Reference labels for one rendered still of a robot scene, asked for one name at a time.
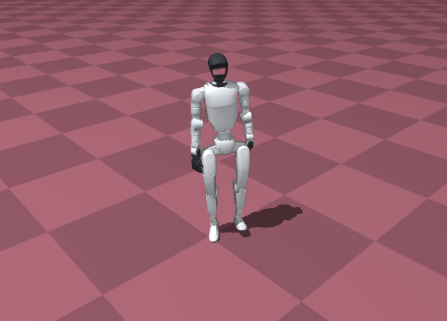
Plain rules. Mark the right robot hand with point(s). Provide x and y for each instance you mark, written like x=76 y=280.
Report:
x=196 y=162

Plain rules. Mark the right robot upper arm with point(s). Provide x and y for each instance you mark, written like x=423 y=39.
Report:
x=197 y=96

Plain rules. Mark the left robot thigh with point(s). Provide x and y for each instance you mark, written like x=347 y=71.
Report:
x=242 y=165

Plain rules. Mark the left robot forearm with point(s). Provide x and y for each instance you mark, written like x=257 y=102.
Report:
x=249 y=131

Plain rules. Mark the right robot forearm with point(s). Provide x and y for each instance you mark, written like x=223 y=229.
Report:
x=195 y=138

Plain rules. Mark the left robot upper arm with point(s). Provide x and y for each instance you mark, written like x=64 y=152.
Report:
x=244 y=97

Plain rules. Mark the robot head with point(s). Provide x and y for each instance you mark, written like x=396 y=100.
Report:
x=217 y=61

